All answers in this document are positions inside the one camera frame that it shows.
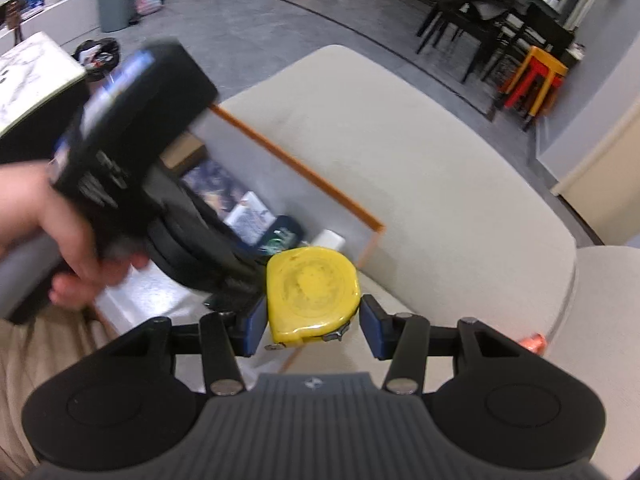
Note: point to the white low shelf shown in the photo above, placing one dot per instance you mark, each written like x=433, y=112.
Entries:
x=65, y=15

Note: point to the small orange-red object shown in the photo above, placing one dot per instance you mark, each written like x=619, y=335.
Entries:
x=532, y=342

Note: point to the dark blue pouch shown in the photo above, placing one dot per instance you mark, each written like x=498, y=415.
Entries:
x=285, y=232

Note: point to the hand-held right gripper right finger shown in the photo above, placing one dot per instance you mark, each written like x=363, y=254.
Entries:
x=372, y=330

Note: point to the beige cabinet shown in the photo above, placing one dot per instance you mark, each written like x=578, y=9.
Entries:
x=600, y=185

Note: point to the person's beige trousers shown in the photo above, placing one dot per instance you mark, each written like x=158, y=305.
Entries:
x=30, y=375

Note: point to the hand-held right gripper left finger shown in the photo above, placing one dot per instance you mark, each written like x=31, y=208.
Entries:
x=255, y=327

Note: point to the grey storage box orange trim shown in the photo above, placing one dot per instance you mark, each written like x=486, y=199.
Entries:
x=300, y=195

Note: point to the person's left hand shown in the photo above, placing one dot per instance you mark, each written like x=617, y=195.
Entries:
x=45, y=220

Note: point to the orange and red stools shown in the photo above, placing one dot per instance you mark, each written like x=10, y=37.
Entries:
x=547, y=62

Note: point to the grey trash can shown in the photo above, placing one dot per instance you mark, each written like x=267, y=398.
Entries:
x=115, y=0

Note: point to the red plastic stool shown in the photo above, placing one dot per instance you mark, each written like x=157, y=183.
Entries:
x=532, y=80

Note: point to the blue white patterned packet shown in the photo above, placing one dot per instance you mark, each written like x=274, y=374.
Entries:
x=215, y=185

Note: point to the white roll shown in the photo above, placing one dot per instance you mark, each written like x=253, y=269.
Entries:
x=330, y=239

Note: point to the black waste bin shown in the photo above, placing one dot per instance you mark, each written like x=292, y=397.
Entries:
x=97, y=57

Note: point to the marble top table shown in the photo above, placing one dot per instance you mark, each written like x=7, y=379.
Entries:
x=30, y=75

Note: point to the beige sofa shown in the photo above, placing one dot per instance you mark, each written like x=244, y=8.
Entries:
x=425, y=185

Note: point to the yellow tape measure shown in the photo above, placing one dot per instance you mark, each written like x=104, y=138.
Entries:
x=310, y=290

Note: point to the brown cardboard box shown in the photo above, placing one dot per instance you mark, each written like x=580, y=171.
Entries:
x=185, y=152

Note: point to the black dining table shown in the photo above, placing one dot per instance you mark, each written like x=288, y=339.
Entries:
x=545, y=25

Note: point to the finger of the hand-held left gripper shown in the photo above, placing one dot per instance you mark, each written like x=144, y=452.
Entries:
x=235, y=275

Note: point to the black dining chair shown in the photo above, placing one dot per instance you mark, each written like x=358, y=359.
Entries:
x=450, y=15
x=505, y=45

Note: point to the brown figurine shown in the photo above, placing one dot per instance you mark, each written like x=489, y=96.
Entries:
x=15, y=20

